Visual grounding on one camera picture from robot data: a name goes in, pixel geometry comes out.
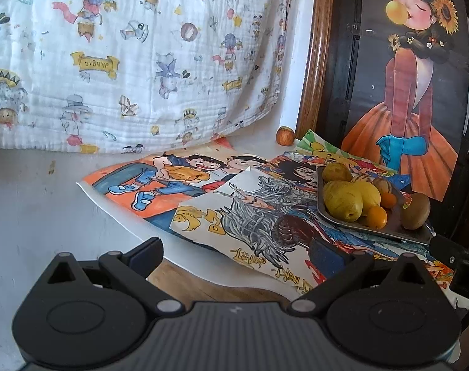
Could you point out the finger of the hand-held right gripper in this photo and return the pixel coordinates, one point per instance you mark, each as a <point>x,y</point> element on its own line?
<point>443,247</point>

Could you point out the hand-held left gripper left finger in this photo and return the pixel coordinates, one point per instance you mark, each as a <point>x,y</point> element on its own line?
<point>147,253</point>

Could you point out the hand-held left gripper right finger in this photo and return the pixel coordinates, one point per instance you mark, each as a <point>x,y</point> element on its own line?
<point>327,259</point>

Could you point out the brown kiwi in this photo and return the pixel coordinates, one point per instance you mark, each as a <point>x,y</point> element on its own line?
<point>416,210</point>

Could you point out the dark metal tray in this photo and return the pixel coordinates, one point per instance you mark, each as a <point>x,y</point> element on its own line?
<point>389,234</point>

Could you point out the large yellow-green mango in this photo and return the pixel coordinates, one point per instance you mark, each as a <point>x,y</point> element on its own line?
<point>340,201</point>

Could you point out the small orange kumquat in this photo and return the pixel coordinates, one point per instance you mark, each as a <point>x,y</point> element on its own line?
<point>389,200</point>
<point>376,217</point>

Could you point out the yellow lemon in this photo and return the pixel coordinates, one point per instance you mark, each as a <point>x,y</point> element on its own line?
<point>369,197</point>

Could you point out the small green mango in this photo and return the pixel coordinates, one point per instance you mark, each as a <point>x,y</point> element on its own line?
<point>335,172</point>

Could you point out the orange cartoon boys drawing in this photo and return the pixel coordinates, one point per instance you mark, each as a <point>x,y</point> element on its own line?
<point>161,177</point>

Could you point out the wooden table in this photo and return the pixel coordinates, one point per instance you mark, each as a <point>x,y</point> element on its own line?
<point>219,282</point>

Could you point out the grey-haired figure drawing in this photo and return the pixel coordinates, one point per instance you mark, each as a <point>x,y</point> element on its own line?
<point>257,208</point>

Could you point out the red black manga drawing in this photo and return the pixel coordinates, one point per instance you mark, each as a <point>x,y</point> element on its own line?
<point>292,166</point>

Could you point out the yellow green cartoon drawing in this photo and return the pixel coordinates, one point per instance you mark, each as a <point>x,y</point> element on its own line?
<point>327,148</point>

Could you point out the red apple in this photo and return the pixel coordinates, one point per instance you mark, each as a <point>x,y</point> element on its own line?
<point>285,136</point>

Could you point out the white cartoon printed blanket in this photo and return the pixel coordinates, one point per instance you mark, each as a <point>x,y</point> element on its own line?
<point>122,85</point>

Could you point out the black door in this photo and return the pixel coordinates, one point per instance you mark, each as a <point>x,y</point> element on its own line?
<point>342,85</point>

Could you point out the girl wall poster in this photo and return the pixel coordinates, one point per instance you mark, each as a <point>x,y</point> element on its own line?
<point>408,104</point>

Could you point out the brown wooden door frame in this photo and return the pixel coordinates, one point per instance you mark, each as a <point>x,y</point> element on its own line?
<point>315,65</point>

